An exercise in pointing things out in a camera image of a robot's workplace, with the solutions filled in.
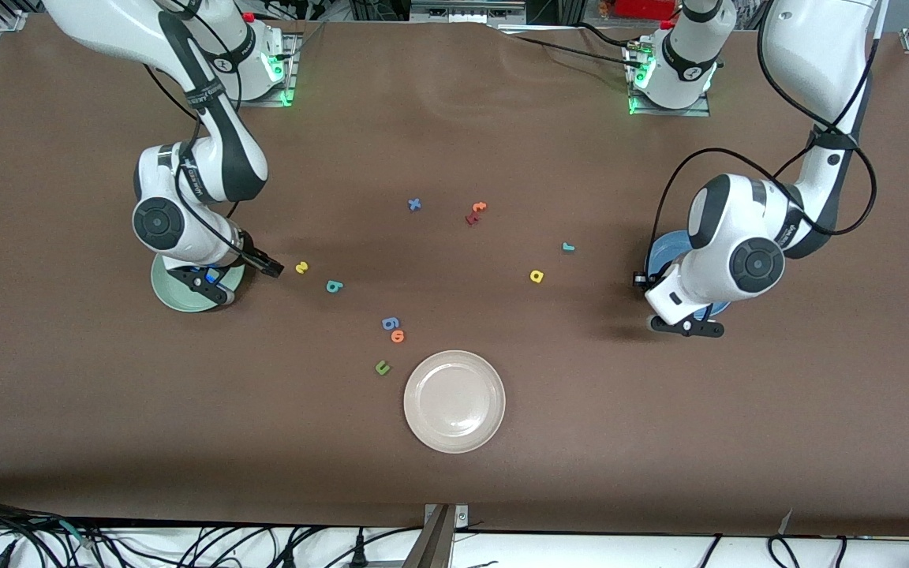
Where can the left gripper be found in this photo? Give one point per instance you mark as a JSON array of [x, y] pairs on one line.
[[651, 279]]

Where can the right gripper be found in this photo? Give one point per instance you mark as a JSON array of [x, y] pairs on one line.
[[252, 256]]

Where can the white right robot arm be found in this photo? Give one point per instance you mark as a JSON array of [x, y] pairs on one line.
[[107, 24]]

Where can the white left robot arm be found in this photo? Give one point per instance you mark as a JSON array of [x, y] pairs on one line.
[[738, 221]]

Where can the blue plate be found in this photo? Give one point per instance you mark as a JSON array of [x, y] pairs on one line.
[[663, 252]]

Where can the green plate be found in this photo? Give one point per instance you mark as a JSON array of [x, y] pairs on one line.
[[174, 296]]

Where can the blue foam number 6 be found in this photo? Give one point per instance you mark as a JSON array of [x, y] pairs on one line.
[[386, 320]]

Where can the beige plate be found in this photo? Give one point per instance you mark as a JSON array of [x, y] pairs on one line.
[[454, 402]]

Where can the brown table cover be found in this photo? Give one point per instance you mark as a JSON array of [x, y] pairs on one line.
[[454, 481]]

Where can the red box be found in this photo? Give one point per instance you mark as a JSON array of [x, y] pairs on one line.
[[644, 8]]

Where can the aluminium profile beam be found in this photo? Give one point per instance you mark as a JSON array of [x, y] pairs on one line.
[[435, 544]]

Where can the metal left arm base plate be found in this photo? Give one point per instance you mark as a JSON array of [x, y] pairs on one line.
[[703, 109]]

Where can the silver metal bracket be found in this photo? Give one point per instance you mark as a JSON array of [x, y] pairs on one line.
[[462, 517]]

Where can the grey metal frame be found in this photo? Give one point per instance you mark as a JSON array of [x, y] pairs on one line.
[[462, 12]]

